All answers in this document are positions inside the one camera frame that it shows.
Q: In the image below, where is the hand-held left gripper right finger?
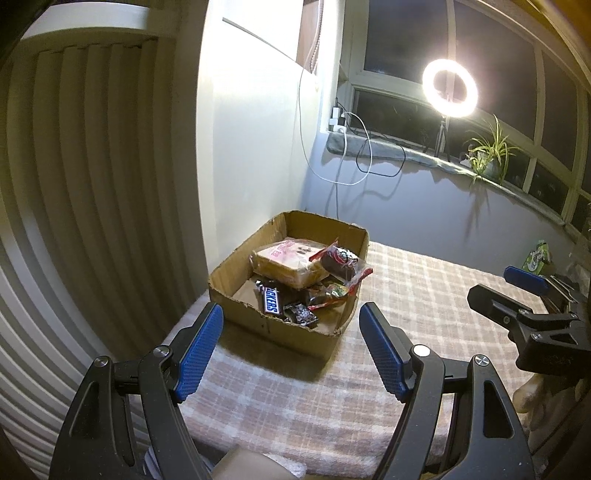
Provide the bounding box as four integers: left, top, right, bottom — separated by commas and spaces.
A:
359, 301, 539, 480

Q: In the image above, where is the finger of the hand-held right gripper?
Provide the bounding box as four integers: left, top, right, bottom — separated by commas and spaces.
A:
503, 265, 578, 303
467, 285, 546, 344

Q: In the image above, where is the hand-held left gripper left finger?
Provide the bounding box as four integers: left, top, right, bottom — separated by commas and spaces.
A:
54, 302, 225, 480

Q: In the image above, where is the red-wrapped brown cake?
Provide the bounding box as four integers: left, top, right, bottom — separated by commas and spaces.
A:
307, 284, 352, 312
314, 239, 372, 296

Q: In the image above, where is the cardboard box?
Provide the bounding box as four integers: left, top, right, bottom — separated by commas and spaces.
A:
208, 210, 370, 361

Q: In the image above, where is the black patterned candy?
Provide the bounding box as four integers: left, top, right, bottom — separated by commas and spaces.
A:
284, 302, 319, 328

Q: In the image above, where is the brown chocolate bar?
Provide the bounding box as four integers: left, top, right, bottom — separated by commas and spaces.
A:
255, 279, 287, 317

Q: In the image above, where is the packaged sliced bread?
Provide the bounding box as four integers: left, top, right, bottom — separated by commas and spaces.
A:
250, 239, 329, 289

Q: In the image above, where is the green snack bag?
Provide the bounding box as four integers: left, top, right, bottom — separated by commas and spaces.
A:
521, 240, 552, 273

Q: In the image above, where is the cream fuzzy cloth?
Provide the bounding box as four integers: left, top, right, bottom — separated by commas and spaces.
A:
512, 374, 583, 444

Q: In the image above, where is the potted spider plant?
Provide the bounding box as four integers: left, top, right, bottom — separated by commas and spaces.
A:
462, 115, 522, 185

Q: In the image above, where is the black light tripod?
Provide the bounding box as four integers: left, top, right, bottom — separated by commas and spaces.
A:
433, 117, 451, 162

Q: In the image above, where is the beige pleated curtain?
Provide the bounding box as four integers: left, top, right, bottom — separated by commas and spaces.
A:
0, 37, 208, 462

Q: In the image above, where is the grey windowsill cloth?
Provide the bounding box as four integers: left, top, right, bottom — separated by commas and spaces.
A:
325, 133, 566, 227

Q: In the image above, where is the white cabinet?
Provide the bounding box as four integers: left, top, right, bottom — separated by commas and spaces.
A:
198, 0, 342, 296

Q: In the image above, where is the window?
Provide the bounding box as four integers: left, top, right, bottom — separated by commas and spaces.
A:
337, 0, 591, 232

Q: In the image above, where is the black cable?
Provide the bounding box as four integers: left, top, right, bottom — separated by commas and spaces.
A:
355, 134, 407, 178

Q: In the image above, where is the ring light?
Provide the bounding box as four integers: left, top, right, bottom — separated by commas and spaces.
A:
421, 58, 479, 118

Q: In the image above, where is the white cable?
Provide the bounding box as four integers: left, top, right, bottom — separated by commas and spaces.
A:
298, 69, 372, 188

